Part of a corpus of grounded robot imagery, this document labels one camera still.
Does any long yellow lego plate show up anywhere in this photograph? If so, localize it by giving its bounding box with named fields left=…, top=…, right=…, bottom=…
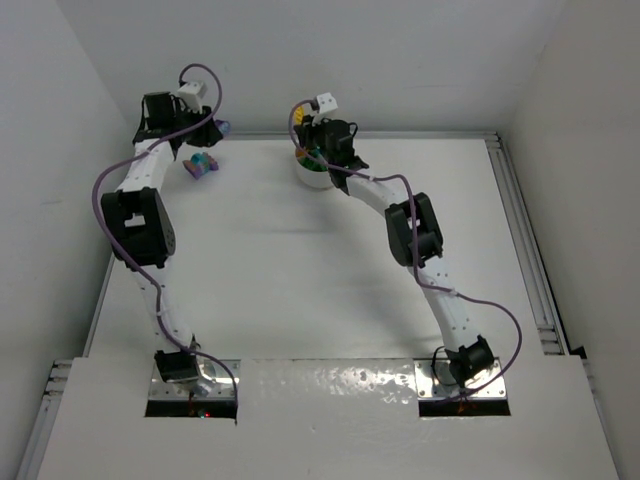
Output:
left=293, top=106, right=305, bottom=125

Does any green lego brick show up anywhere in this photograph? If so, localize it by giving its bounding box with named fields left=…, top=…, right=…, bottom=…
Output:
left=299, top=155, right=326, bottom=172

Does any white divided round container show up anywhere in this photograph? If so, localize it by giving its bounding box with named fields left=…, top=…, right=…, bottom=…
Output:
left=295, top=149, right=333, bottom=190

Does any teal purple butterfly lego cluster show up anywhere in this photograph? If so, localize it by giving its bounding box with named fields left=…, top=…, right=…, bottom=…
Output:
left=182, top=152, right=219, bottom=180

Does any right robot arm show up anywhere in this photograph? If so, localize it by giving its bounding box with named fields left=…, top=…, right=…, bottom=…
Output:
left=290, top=115, right=494, bottom=388

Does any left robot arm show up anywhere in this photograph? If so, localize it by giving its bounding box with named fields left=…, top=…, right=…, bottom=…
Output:
left=99, top=92, right=230, bottom=384

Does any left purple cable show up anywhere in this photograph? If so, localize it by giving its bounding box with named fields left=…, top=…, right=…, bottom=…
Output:
left=91, top=63, right=240, bottom=401

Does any purple cable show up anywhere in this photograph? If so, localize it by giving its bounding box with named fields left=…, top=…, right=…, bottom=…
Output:
left=288, top=98, right=524, bottom=401
left=91, top=63, right=240, bottom=401

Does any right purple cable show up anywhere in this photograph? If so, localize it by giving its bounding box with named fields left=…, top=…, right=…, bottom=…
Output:
left=288, top=98, right=524, bottom=401

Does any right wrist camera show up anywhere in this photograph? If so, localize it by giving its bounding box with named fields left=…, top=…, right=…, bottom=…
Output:
left=310, top=92, right=338, bottom=125

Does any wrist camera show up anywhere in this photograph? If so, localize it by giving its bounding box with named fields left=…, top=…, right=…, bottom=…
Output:
left=177, top=81, right=207, bottom=112
left=310, top=92, right=338, bottom=125

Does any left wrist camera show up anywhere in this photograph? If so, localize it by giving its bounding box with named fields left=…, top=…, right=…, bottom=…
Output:
left=177, top=81, right=207, bottom=112

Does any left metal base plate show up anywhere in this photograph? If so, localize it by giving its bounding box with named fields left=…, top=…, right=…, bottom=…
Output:
left=147, top=359, right=241, bottom=401

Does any metal base plate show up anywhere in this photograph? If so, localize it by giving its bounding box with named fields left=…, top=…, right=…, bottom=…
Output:
left=414, top=357, right=509, bottom=401
left=147, top=359, right=241, bottom=401

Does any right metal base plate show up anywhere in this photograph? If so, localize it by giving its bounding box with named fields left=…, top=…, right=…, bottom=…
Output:
left=414, top=357, right=509, bottom=401

